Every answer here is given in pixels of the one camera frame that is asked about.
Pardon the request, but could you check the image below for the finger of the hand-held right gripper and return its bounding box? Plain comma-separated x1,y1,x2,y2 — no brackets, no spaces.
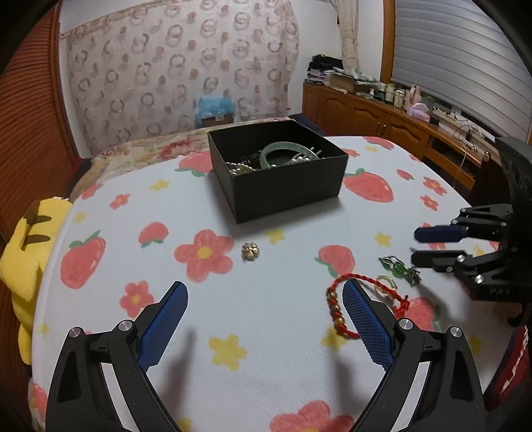
410,248,506,284
414,203,514,246

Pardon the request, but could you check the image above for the wooden sideboard cabinet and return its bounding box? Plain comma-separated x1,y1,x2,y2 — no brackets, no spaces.
303,81,504,192

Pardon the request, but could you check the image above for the yellow plush toy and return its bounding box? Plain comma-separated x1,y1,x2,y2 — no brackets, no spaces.
0,197,74,367

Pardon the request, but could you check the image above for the cardboard tray with cloth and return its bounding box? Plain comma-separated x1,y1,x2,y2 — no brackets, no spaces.
329,68,377,94

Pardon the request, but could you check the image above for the small cardboard box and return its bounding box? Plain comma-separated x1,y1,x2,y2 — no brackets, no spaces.
199,113,234,128

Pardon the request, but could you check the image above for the green gem silver bracelet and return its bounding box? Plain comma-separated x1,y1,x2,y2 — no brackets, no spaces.
378,255,423,288

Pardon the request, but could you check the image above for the row of cosmetic bottles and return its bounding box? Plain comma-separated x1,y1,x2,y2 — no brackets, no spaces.
370,81,408,109

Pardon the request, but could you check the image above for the circle pattern sheer curtain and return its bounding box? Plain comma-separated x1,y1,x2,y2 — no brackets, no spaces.
59,0,301,157

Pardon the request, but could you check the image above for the dark red printed blanket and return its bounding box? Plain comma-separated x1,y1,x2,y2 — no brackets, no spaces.
484,326,532,421

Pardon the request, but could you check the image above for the floral bed sheet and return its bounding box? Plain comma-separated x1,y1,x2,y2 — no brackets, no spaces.
68,126,213,201

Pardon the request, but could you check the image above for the tied beige drape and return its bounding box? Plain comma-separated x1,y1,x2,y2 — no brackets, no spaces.
332,0,360,72

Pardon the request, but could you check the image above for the grey window blind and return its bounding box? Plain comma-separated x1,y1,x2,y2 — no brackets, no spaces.
393,0,532,144

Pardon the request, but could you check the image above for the black box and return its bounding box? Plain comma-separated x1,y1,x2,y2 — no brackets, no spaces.
207,120,347,225

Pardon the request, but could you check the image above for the red string bead bracelet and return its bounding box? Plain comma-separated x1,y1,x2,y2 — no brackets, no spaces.
326,274,410,340

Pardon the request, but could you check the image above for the white pearl necklace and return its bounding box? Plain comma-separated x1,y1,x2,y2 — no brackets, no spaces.
226,153,312,176

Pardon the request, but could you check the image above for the strawberry print white blanket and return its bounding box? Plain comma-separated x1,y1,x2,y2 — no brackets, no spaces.
27,135,520,432

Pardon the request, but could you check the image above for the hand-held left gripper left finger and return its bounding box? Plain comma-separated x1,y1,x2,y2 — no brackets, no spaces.
45,281,189,432

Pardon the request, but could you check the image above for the wooden slatted wardrobe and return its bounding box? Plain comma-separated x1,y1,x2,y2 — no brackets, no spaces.
0,8,80,242

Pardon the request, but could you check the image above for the pale green jade bangle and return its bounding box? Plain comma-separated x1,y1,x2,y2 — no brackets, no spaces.
260,141,311,169

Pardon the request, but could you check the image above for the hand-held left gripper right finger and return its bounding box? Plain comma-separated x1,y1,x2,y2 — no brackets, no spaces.
341,279,486,432

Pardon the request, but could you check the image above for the gold ring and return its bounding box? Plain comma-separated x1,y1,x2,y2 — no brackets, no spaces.
376,275,398,298

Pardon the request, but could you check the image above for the blue plastic bag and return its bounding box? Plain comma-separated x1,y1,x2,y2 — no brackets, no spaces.
196,96,236,119

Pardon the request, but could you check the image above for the stack of folded clothes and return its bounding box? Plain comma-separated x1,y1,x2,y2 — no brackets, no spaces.
308,54,344,86

